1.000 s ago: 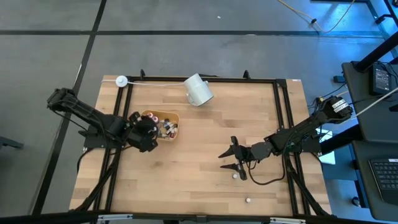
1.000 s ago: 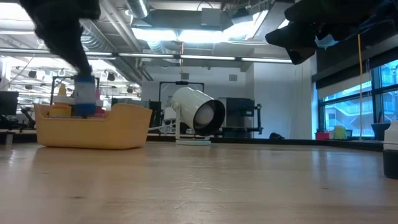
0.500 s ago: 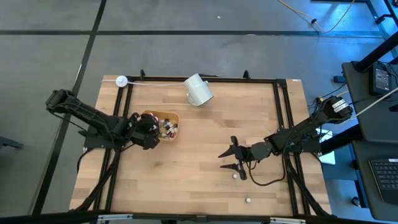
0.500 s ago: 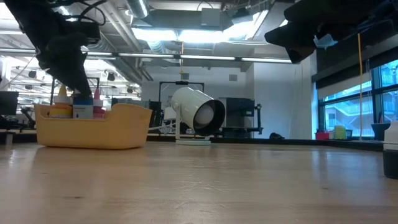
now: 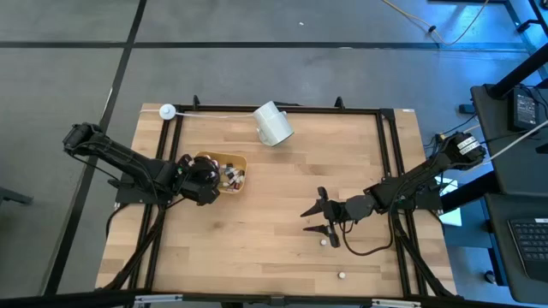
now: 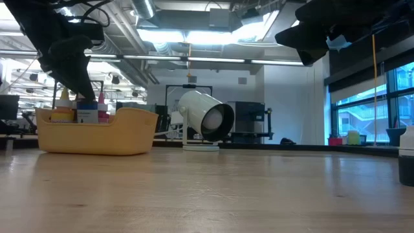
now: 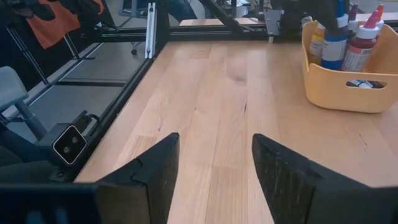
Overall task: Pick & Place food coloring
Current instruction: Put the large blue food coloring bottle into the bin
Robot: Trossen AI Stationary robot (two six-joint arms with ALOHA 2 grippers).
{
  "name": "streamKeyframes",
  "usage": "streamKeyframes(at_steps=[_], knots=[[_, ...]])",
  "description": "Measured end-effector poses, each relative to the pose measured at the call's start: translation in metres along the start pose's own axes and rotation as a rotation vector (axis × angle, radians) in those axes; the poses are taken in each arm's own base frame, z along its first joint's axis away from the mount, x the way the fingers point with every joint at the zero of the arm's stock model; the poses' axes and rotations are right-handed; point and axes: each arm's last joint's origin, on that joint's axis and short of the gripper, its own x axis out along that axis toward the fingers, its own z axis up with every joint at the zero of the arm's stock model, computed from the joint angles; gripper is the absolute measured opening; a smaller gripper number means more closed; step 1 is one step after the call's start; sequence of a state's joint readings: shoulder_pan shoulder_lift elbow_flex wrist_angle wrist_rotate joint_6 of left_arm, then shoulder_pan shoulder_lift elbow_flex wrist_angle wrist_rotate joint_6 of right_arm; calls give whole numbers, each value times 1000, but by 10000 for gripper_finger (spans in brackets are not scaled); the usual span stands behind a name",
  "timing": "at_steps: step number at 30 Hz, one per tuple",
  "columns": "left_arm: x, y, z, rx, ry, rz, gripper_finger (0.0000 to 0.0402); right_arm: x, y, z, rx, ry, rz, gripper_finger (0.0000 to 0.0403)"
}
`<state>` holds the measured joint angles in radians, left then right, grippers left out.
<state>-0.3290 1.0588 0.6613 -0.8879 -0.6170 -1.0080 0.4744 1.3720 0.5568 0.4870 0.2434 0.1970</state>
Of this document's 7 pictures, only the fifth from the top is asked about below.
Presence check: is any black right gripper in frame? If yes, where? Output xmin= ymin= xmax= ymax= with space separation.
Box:
xmin=299 ymin=186 xmax=378 ymax=249

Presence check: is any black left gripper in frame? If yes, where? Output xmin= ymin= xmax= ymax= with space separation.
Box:
xmin=175 ymin=154 xmax=223 ymax=206

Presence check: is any yellow plastic bin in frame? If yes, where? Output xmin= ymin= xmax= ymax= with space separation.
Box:
xmin=194 ymin=150 xmax=249 ymax=195

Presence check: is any white spot lamp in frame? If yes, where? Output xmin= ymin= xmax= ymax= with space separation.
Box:
xmin=252 ymin=100 xmax=295 ymax=148

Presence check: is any black front crossbeam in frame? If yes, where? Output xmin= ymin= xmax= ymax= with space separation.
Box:
xmin=0 ymin=289 xmax=548 ymax=308

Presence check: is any black office desk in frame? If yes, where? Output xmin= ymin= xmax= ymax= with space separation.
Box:
xmin=470 ymin=83 xmax=548 ymax=305

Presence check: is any black furniture foot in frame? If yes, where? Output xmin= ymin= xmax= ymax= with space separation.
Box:
xmin=0 ymin=186 xmax=34 ymax=206

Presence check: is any black computer keyboard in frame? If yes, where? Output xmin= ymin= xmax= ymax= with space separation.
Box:
xmin=507 ymin=216 xmax=548 ymax=282

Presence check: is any black power adapter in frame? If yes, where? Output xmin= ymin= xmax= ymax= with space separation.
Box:
xmin=508 ymin=86 xmax=541 ymax=132

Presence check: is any black desk pole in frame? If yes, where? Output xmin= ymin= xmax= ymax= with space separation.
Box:
xmin=487 ymin=54 xmax=548 ymax=100

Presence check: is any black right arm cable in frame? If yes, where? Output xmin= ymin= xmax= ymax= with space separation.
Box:
xmin=340 ymin=213 xmax=395 ymax=257

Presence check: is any white lamp cable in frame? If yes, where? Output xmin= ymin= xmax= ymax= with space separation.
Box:
xmin=139 ymin=109 xmax=256 ymax=119

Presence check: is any white round cable switch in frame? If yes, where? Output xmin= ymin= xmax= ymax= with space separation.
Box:
xmin=158 ymin=103 xmax=177 ymax=121

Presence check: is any black aluminium table frame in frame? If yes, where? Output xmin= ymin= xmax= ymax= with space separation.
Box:
xmin=96 ymin=94 xmax=457 ymax=300

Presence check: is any silver aluminium bracket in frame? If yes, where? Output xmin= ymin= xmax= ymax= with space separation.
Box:
xmin=134 ymin=293 xmax=184 ymax=305
xmin=371 ymin=298 xmax=423 ymax=308

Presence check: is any white desk cable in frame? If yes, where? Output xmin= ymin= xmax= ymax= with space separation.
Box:
xmin=483 ymin=119 xmax=548 ymax=166

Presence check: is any yellow extension cable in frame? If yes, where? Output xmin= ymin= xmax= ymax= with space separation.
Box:
xmin=380 ymin=0 xmax=491 ymax=47

